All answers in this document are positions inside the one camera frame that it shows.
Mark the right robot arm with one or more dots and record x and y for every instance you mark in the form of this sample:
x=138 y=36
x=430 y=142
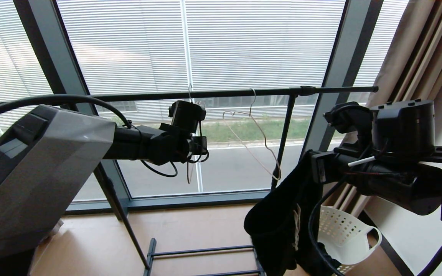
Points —
x=401 y=130

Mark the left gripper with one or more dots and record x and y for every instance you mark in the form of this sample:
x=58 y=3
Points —
x=198 y=147

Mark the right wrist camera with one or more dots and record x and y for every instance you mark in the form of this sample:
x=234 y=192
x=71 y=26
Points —
x=347 y=117

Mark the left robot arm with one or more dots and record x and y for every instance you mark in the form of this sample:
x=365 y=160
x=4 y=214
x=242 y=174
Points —
x=33 y=172

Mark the black garment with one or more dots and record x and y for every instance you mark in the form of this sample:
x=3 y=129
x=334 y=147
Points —
x=332 y=264

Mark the black clothes rack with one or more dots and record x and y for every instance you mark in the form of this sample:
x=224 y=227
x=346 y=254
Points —
x=244 y=92

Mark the white laundry basket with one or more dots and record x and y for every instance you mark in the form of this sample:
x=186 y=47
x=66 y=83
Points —
x=355 y=234

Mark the black shorts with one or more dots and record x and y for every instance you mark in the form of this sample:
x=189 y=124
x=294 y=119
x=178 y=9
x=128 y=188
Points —
x=274 y=222

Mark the window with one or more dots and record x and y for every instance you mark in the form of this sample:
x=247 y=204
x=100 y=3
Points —
x=244 y=38

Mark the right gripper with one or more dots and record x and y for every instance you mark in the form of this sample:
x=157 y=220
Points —
x=397 y=188

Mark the pink clothes hanger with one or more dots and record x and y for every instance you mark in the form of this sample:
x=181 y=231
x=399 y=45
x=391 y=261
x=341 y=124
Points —
x=251 y=147
x=190 y=172

